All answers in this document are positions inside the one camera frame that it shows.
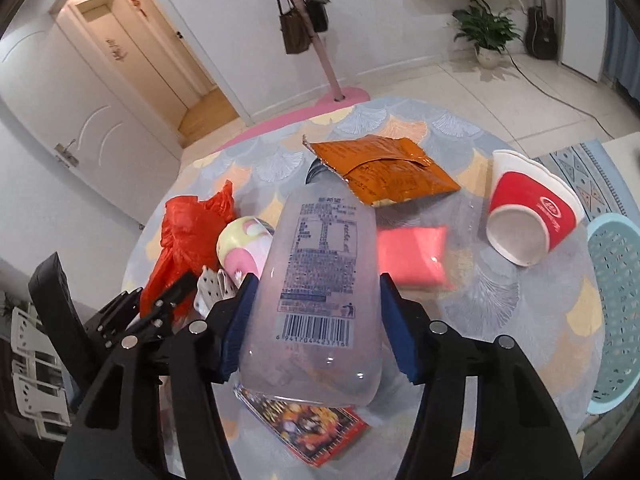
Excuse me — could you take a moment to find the clear plastic bottle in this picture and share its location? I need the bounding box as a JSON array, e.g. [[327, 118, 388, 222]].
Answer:
[[239, 157, 385, 407]]

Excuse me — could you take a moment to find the white panel door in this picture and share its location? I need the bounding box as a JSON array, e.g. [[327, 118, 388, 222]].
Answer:
[[0, 25, 183, 221]]

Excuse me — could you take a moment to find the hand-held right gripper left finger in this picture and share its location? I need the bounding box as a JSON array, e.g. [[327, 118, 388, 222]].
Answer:
[[54, 272, 258, 480]]

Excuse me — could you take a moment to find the potted green plant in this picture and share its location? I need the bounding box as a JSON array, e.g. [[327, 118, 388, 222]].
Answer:
[[451, 0, 523, 70]]

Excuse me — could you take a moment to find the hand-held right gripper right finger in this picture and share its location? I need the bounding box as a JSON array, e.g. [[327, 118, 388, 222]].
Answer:
[[379, 272, 585, 480]]

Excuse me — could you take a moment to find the white hallway door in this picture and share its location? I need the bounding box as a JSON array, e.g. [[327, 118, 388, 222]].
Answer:
[[107, 0, 216, 108], [75, 2, 188, 116]]

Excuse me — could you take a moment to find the fan-patterned tablecloth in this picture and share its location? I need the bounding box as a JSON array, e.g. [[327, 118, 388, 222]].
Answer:
[[121, 97, 606, 480]]

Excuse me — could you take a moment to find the blue curtain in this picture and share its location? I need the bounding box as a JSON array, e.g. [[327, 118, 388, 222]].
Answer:
[[602, 0, 640, 106]]

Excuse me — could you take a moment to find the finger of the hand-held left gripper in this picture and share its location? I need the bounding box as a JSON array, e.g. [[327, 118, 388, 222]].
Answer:
[[95, 287, 146, 350], [140, 271, 201, 332]]

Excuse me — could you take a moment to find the blue patterned rug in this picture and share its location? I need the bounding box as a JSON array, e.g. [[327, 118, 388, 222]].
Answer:
[[532, 140, 640, 221]]

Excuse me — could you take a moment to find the colourful printed packet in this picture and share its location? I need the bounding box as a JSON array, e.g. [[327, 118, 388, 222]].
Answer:
[[234, 384, 370, 468]]

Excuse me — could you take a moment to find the pink packet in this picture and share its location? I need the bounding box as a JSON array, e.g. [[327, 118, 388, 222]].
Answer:
[[376, 226, 458, 291]]

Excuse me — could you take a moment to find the orange snack packet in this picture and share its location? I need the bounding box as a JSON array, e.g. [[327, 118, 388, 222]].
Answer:
[[302, 135, 462, 208]]

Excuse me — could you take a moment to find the pastel striped cup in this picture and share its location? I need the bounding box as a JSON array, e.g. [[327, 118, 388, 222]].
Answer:
[[216, 216, 275, 281]]

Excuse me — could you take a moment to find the pink coat rack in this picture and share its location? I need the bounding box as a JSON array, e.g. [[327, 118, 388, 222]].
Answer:
[[265, 0, 348, 102]]

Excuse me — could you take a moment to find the red plastic bag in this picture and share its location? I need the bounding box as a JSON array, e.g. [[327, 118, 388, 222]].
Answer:
[[139, 180, 237, 318]]

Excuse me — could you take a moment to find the brown tote bag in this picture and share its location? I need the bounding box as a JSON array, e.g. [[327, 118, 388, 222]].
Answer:
[[270, 0, 312, 56]]

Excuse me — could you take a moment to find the black bag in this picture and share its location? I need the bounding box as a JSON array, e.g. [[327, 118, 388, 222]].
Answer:
[[305, 0, 331, 33]]

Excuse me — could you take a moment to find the light blue laundry basket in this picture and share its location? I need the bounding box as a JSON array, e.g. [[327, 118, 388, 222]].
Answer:
[[586, 212, 640, 416]]

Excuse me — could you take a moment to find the red paper cup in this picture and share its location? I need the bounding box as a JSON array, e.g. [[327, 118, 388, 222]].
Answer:
[[486, 149, 586, 267]]

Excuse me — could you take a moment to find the black guitar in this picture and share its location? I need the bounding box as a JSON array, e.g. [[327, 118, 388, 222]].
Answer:
[[525, 0, 558, 60]]

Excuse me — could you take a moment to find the black floor cable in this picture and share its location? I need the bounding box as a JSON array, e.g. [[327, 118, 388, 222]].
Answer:
[[507, 50, 616, 141]]

